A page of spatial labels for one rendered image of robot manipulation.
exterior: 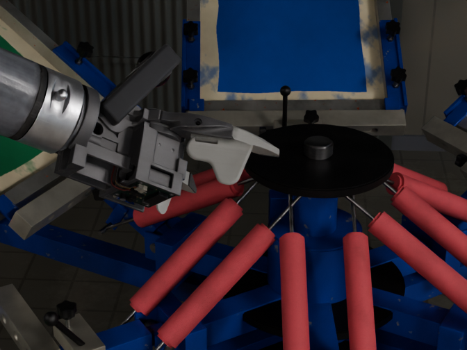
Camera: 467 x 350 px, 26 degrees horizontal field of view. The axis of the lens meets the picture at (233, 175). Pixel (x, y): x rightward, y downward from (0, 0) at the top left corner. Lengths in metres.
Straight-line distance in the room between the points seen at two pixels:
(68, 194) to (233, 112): 0.57
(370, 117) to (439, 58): 2.39
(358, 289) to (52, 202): 0.73
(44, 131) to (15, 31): 1.85
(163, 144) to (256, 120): 1.65
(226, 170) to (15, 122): 0.21
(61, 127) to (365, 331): 1.08
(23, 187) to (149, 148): 1.38
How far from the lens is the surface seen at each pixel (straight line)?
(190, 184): 1.11
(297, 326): 1.90
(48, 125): 0.94
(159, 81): 1.02
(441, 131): 2.63
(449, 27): 4.99
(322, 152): 2.05
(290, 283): 1.92
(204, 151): 1.00
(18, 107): 0.93
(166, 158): 0.99
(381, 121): 2.67
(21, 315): 2.11
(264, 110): 2.72
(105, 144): 0.98
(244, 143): 1.00
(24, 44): 2.76
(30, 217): 2.22
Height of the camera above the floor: 2.23
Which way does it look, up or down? 27 degrees down
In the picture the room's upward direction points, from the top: straight up
